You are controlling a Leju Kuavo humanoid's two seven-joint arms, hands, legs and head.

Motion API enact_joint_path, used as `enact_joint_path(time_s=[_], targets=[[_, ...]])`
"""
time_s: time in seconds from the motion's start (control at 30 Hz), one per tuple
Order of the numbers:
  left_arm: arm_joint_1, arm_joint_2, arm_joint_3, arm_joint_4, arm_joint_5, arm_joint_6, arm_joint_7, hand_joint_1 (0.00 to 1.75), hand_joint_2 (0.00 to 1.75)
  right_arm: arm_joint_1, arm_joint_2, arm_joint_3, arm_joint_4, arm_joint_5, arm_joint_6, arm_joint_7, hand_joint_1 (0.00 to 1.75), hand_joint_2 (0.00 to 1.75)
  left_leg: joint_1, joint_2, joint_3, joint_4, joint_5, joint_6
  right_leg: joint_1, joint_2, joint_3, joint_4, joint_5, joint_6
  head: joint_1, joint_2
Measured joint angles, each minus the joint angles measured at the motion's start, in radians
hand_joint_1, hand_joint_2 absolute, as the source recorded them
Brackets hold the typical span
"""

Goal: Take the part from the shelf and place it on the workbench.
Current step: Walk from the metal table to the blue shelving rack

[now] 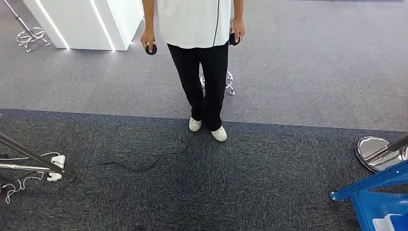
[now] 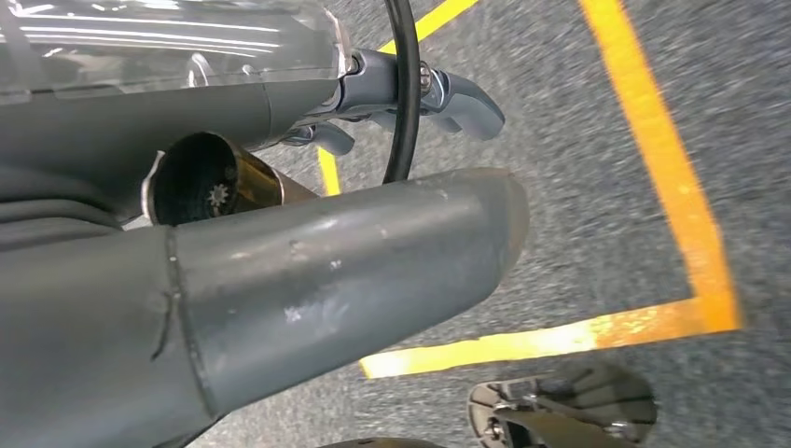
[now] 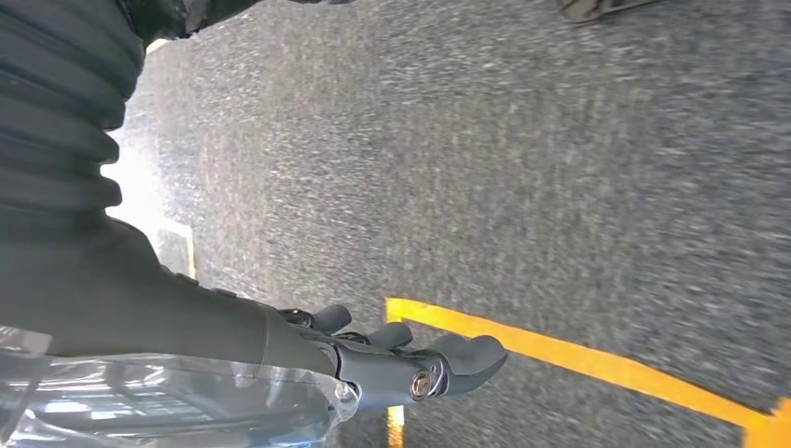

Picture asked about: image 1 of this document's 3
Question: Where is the person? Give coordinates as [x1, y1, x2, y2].
[140, 0, 246, 143]

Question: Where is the chrome base stanchion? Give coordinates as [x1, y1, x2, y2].
[355, 133, 408, 174]

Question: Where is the blue metal shelf rack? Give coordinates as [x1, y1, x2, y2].
[329, 159, 408, 231]

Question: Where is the blue plastic bin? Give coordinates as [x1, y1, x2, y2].
[389, 214, 408, 231]

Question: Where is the white power strip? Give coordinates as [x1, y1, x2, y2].
[46, 154, 66, 183]

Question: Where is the person's left hand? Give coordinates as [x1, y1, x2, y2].
[230, 18, 246, 44]

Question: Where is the thin black floor cable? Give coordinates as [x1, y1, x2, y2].
[51, 128, 205, 173]

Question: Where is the dark metal stand leg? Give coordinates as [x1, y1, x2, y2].
[0, 131, 76, 181]

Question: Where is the person's right hand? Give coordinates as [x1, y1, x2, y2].
[140, 27, 157, 53]

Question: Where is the thin white floor cable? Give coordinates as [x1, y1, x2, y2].
[0, 152, 62, 205]

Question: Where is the white counter with light strips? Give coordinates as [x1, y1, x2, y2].
[22, 0, 145, 52]

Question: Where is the translucent white plastic bin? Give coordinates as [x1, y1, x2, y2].
[371, 213, 403, 231]

